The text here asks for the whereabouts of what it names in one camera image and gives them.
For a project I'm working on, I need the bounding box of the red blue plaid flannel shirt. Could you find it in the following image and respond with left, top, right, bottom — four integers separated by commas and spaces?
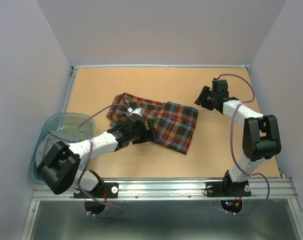
106, 92, 199, 155

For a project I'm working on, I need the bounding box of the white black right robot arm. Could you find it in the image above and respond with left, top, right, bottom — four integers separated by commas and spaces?
195, 79, 282, 198

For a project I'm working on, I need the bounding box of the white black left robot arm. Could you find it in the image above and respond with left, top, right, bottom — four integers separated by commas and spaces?
37, 109, 158, 197

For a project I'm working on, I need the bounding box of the clear blue plastic bin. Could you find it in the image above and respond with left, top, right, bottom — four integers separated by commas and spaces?
29, 112, 95, 185

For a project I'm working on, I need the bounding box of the grey crumpled shirt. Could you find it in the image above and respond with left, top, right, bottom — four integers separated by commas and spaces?
35, 130, 88, 171

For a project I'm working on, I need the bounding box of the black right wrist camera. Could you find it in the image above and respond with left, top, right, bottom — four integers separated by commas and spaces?
212, 79, 229, 99

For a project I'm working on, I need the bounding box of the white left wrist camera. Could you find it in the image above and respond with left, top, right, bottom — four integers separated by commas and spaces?
127, 107, 145, 117

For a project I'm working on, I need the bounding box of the aluminium back table rail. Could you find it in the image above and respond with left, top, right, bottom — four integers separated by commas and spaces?
72, 64, 249, 70

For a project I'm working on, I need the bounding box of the aluminium table rail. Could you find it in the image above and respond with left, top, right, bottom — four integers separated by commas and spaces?
31, 177, 298, 202
72, 64, 249, 70

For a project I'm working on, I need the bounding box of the aluminium front table rail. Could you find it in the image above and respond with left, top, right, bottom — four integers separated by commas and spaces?
31, 177, 298, 202

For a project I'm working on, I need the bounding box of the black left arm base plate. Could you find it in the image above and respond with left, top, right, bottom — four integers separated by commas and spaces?
73, 181, 119, 200

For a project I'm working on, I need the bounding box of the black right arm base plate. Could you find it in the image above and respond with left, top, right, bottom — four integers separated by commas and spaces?
205, 180, 252, 198

